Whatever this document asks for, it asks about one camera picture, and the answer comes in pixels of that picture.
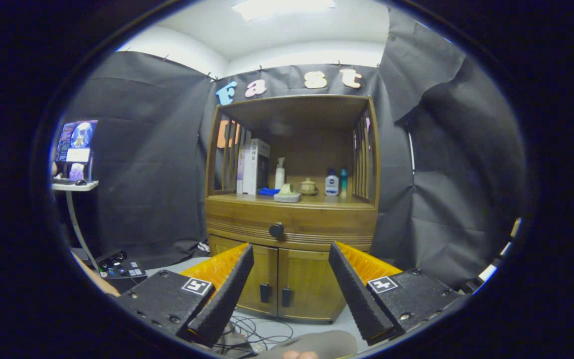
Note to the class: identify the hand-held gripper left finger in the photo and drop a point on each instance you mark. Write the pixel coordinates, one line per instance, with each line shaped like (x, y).
(227, 296)

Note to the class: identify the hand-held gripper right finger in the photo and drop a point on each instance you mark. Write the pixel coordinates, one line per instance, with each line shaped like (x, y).
(357, 299)

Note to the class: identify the wooden drawer with black knob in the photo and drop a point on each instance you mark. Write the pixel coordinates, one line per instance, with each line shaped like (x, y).
(327, 224)

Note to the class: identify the translucent pale green container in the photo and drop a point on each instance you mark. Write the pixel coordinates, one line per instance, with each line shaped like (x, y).
(287, 195)

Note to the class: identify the wooden cabinet door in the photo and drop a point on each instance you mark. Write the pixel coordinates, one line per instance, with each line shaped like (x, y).
(307, 281)
(267, 269)

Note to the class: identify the wooden countertop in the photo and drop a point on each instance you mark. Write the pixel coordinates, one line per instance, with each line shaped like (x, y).
(327, 200)

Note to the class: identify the wooden cabinet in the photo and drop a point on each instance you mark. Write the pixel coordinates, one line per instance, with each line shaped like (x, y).
(312, 149)

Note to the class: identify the person's grey trouser leg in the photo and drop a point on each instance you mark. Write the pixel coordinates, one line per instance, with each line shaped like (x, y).
(322, 344)

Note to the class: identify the black device box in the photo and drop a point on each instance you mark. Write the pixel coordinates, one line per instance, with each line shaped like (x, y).
(127, 271)

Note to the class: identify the blue cloth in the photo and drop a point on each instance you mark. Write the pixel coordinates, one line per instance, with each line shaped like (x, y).
(268, 191)

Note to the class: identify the white lotion bottle blue cap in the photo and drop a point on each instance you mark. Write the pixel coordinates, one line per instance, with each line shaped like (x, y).
(332, 185)

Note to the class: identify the teal bottle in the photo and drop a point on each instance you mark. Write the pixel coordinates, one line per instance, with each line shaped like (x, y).
(343, 180)

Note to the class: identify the beige lidded teacup with saucer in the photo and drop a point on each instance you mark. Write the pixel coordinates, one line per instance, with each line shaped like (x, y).
(309, 187)

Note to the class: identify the thin pale purple book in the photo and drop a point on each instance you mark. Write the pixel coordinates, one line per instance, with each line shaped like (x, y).
(240, 169)

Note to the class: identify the white pump bottle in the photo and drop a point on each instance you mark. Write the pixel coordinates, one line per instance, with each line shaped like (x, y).
(280, 178)

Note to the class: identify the thick white book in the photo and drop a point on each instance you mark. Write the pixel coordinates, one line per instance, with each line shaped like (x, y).
(252, 167)

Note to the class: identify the white and black pole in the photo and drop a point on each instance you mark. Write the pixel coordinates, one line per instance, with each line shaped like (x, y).
(488, 272)

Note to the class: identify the white side table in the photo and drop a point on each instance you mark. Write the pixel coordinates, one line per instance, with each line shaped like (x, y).
(75, 186)

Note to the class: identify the computer monitor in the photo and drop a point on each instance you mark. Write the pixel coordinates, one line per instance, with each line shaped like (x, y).
(77, 134)

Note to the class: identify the ceiling light panel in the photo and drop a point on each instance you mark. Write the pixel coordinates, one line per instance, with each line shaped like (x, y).
(282, 7)

